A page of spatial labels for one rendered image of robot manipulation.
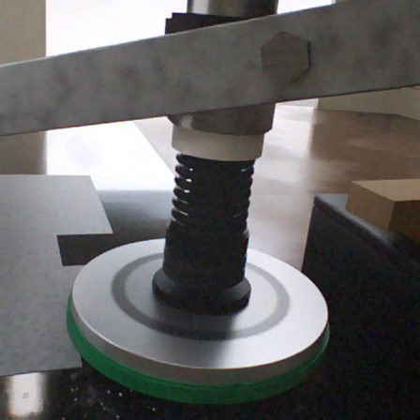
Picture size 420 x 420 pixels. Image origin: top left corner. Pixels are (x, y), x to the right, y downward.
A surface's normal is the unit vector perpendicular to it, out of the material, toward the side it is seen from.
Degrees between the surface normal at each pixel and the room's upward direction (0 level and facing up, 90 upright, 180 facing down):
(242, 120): 90
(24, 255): 0
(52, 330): 0
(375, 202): 90
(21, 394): 32
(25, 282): 0
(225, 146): 90
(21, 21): 90
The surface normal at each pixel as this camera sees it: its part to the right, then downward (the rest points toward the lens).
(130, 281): 0.11, -0.94
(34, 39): 0.30, 0.34
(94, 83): -0.32, 0.28
